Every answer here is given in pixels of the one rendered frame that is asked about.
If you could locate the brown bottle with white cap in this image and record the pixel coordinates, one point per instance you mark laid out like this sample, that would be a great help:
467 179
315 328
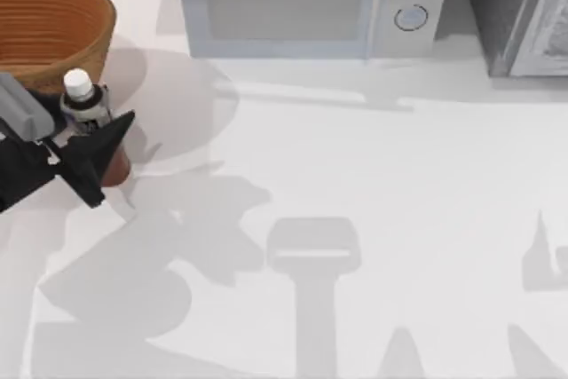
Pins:
84 104

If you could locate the pale grey rounded box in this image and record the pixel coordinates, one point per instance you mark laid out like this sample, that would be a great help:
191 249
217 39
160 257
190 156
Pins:
22 108

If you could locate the brown wicker basket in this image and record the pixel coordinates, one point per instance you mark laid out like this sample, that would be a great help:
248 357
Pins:
49 28

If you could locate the microwave oven door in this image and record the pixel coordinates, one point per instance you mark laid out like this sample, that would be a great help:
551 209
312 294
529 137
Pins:
284 2

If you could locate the round microwave knob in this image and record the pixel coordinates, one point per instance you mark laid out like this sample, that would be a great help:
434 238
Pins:
411 18

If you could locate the pale microwave oven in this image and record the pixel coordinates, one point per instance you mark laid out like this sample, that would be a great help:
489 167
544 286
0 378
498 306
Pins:
408 2

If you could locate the grey cabinet with dark inside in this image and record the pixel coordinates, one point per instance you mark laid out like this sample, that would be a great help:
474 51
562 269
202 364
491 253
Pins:
515 15

